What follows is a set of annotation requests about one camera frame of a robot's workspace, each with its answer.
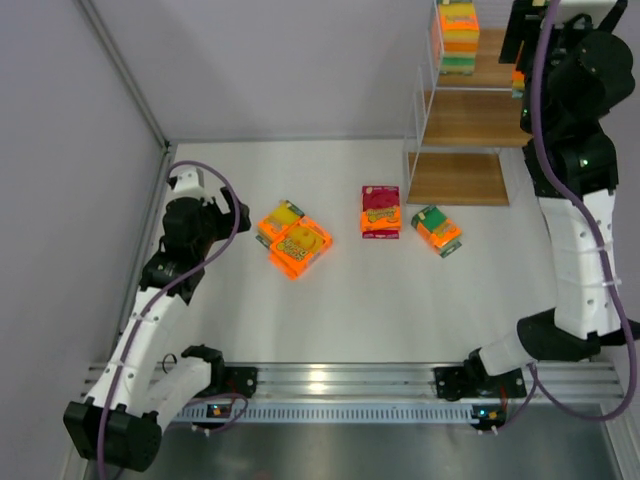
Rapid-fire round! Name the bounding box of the yellow sponge pack green box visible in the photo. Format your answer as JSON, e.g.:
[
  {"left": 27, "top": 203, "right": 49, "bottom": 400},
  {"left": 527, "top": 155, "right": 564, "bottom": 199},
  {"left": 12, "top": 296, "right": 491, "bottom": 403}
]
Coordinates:
[{"left": 432, "top": 1, "right": 480, "bottom": 76}]

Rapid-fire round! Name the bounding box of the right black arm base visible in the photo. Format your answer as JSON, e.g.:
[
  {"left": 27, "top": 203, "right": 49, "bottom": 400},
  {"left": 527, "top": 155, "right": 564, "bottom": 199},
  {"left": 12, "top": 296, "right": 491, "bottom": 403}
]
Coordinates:
[{"left": 433, "top": 366, "right": 527, "bottom": 401}]

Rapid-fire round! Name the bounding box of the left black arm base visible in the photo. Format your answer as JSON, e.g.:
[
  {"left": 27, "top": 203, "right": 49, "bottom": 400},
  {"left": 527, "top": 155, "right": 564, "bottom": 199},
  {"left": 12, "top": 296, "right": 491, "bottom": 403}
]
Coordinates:
[{"left": 221, "top": 366, "right": 259, "bottom": 398}]

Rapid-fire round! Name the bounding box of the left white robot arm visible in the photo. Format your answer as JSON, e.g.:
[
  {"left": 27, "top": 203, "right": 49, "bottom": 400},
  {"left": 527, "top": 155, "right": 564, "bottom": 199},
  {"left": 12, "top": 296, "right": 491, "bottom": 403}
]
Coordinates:
[{"left": 63, "top": 187, "right": 251, "bottom": 472}]

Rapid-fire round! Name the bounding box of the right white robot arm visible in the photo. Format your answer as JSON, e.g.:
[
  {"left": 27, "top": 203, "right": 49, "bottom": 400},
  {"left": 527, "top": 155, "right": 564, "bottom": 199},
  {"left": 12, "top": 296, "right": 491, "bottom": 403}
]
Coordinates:
[{"left": 463, "top": 1, "right": 639, "bottom": 386}]

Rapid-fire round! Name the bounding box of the top wooden shelf board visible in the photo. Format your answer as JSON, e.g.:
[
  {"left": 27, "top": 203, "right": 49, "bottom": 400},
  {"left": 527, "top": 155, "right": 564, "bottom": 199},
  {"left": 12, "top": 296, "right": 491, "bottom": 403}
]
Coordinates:
[{"left": 438, "top": 28, "right": 513, "bottom": 88}]

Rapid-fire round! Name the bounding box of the wooden shelf board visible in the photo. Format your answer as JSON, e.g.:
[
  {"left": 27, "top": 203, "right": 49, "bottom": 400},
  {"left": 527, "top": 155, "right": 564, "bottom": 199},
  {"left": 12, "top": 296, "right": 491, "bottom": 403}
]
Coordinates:
[
  {"left": 423, "top": 91, "right": 531, "bottom": 147},
  {"left": 407, "top": 153, "right": 509, "bottom": 206},
  {"left": 438, "top": 28, "right": 513, "bottom": 88}
]

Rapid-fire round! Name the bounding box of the middle wooden shelf board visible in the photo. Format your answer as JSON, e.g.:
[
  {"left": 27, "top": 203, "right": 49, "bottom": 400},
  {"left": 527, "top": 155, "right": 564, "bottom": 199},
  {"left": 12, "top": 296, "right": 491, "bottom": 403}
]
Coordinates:
[{"left": 423, "top": 91, "right": 531, "bottom": 147}]

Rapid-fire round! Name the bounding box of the bottom wooden shelf board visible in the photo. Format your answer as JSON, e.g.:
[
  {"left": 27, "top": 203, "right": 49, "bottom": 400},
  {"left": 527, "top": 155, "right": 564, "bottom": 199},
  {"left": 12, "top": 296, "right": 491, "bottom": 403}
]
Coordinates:
[{"left": 407, "top": 153, "right": 509, "bottom": 206}]

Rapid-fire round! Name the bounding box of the Sponge Daddy yellow sponge box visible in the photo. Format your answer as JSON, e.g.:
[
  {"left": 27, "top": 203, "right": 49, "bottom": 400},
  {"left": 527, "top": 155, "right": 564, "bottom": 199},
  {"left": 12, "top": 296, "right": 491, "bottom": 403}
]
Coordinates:
[{"left": 256, "top": 200, "right": 305, "bottom": 248}]

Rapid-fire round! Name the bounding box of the Scrub Daddy orange box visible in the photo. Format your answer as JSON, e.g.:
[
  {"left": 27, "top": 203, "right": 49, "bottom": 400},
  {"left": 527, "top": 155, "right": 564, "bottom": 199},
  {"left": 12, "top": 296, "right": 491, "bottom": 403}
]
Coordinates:
[{"left": 269, "top": 217, "right": 333, "bottom": 280}]

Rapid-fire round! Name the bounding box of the pink Scrub Mommy box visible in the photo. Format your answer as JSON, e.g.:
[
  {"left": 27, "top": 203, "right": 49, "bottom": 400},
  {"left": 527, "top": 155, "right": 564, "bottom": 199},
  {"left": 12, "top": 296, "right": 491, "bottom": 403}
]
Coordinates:
[{"left": 360, "top": 185, "right": 403, "bottom": 239}]

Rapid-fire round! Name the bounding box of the green sponge orange pack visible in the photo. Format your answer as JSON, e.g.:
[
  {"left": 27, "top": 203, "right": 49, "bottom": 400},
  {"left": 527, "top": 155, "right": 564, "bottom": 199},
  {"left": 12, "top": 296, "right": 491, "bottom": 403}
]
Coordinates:
[{"left": 411, "top": 205, "right": 462, "bottom": 258}]

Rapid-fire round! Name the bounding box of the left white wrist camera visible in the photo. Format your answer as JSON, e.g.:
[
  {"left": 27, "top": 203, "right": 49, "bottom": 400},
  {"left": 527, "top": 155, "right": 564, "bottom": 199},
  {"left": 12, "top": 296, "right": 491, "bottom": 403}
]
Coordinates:
[{"left": 168, "top": 167, "right": 206, "bottom": 200}]

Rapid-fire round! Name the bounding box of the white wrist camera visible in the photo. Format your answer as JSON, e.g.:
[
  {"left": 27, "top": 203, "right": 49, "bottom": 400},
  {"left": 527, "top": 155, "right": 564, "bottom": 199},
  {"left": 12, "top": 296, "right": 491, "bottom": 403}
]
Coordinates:
[
  {"left": 554, "top": 0, "right": 617, "bottom": 26},
  {"left": 168, "top": 167, "right": 206, "bottom": 200}
]

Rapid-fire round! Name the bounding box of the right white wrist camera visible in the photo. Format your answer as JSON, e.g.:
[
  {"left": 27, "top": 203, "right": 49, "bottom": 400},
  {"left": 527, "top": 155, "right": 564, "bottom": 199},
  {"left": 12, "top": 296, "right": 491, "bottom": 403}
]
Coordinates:
[{"left": 554, "top": 0, "right": 617, "bottom": 26}]

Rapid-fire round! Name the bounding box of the white wire shelf frame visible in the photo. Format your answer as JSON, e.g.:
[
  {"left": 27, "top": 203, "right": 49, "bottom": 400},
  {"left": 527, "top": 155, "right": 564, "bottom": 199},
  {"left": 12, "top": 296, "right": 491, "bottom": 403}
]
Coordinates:
[{"left": 403, "top": 1, "right": 520, "bottom": 187}]

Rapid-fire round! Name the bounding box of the aluminium mounting rail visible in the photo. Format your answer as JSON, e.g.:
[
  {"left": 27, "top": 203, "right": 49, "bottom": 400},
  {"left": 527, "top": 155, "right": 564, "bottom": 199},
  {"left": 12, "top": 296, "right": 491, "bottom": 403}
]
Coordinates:
[{"left": 229, "top": 362, "right": 624, "bottom": 403}]

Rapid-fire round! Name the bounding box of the slotted grey cable duct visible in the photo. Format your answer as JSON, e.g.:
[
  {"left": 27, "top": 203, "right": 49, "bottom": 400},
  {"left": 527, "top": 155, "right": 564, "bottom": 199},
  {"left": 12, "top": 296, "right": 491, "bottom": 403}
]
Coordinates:
[{"left": 175, "top": 403, "right": 504, "bottom": 425}]

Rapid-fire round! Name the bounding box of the corner aluminium frame post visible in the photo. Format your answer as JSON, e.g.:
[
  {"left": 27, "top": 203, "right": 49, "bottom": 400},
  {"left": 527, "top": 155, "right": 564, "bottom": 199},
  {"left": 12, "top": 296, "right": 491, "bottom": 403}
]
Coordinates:
[{"left": 74, "top": 0, "right": 170, "bottom": 150}]

